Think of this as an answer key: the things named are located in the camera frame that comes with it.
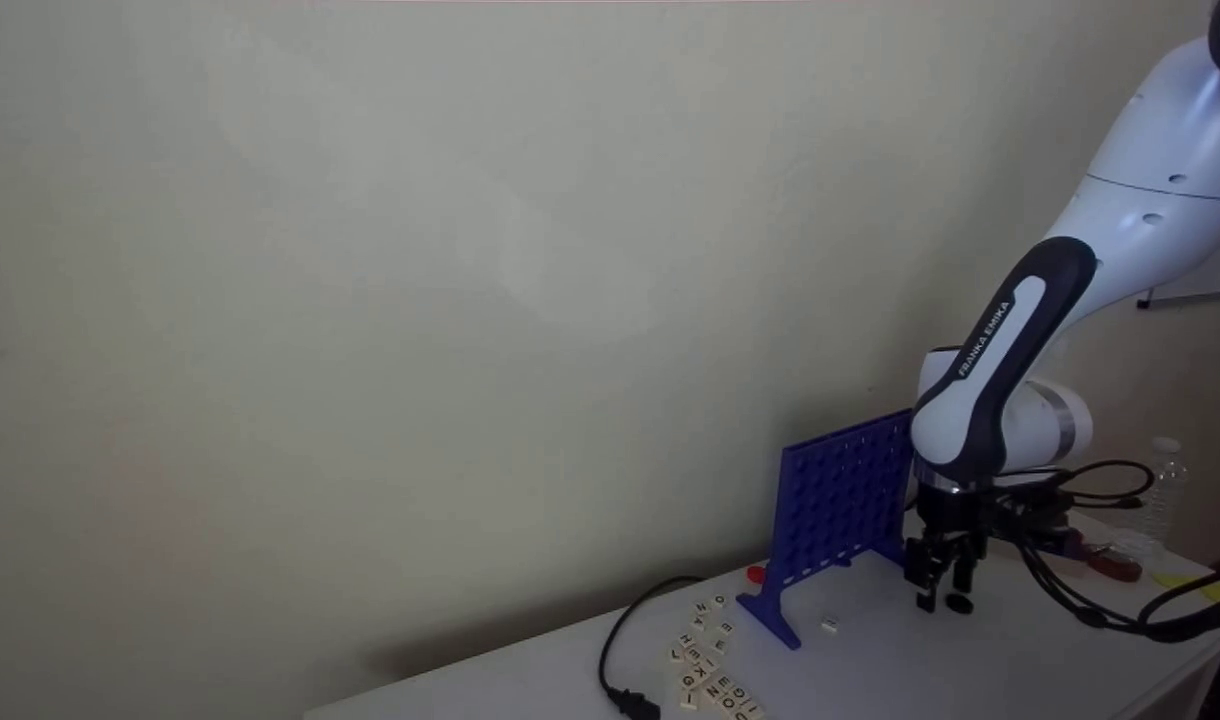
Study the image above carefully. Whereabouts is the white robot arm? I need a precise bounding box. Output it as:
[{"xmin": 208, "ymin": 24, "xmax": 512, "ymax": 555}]
[{"xmin": 904, "ymin": 0, "xmax": 1220, "ymax": 610}]

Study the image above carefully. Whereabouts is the black power cable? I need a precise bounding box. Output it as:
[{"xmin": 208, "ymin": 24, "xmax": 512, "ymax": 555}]
[{"xmin": 598, "ymin": 573, "xmax": 714, "ymax": 720}]

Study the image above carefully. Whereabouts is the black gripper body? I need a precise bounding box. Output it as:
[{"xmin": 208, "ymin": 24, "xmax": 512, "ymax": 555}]
[{"xmin": 904, "ymin": 466, "xmax": 988, "ymax": 577}]

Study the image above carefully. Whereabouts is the blue connect four grid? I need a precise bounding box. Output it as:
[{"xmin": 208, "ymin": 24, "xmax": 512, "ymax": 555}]
[{"xmin": 740, "ymin": 412, "xmax": 914, "ymax": 648}]

